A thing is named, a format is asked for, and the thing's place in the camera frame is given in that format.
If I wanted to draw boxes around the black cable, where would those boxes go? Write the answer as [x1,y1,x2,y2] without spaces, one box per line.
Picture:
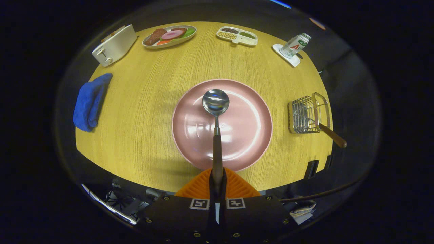
[280,176,367,203]

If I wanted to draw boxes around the white square coaster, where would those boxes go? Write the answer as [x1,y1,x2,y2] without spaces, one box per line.
[272,44,301,67]

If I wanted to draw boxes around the blue cloth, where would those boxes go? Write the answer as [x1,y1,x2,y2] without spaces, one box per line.
[73,73,113,132]

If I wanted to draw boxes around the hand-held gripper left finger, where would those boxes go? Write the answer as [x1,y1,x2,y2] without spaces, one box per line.
[137,169,217,244]

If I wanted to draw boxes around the divided dish of beans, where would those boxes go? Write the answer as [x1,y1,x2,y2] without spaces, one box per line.
[216,26,258,46]

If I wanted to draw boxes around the white toaster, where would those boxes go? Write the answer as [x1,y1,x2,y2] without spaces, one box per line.
[92,24,138,67]

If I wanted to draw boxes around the brown toast slice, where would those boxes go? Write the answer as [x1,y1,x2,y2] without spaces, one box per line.
[102,25,126,43]

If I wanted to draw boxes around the metal wire basket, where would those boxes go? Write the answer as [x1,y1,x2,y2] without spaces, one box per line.
[288,92,331,134]

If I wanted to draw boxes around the stack of papers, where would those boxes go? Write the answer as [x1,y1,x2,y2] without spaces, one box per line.
[290,200,317,224]

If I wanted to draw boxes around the white drink bottle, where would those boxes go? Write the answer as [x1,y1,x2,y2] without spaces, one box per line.
[280,33,312,59]

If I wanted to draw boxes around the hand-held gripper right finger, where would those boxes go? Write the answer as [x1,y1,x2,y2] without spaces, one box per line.
[217,168,299,244]

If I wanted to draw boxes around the wooden handled spoon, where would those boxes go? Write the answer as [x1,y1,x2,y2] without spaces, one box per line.
[202,89,230,199]

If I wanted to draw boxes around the pink round plate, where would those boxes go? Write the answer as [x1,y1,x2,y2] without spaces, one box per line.
[172,79,273,172]

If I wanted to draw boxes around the oval plate of food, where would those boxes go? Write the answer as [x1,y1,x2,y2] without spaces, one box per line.
[142,25,197,49]

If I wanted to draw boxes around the wooden handled fork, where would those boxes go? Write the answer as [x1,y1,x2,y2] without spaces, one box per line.
[307,117,347,149]

